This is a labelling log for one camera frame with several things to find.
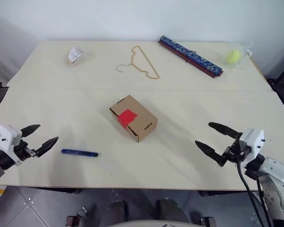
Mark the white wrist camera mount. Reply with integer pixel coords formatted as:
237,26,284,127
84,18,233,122
0,124,23,164
239,128,266,164

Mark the dark red wooden strip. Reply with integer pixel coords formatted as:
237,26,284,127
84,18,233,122
158,40,224,79

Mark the dark metal bracket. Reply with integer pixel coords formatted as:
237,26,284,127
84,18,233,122
191,213,216,227
65,206,90,227

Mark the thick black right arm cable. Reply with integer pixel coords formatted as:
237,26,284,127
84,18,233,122
235,157,274,227

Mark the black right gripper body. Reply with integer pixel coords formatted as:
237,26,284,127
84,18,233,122
223,133,249,164

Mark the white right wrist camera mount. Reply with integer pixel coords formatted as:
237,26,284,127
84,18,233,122
239,128,266,164

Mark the brown cardboard box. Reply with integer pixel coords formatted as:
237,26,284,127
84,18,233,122
109,95,159,144

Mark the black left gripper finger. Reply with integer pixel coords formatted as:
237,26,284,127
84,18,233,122
20,124,41,138
35,136,59,157

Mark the yellow-green tennis ball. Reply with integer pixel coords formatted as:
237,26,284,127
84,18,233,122
225,49,242,65

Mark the blue patterned roll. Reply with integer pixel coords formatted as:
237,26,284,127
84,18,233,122
159,35,223,74

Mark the red tape patch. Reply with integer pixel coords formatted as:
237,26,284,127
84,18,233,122
118,109,138,130

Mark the blue utility knife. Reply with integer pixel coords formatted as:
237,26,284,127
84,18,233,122
61,148,99,157

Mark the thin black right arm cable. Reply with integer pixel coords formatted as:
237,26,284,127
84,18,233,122
255,176,268,220

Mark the pale grey robot torso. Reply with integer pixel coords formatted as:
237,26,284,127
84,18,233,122
113,219,183,227

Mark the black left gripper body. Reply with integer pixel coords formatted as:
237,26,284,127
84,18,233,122
13,139,37,162

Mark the wooden clothes hanger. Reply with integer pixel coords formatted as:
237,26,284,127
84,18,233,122
115,45,161,80

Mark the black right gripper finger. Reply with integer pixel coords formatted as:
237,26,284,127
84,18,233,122
208,122,242,140
195,140,228,167

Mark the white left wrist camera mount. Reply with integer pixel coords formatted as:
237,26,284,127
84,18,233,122
0,124,23,164

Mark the clear bag with white label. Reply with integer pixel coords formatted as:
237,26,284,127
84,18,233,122
65,46,96,69

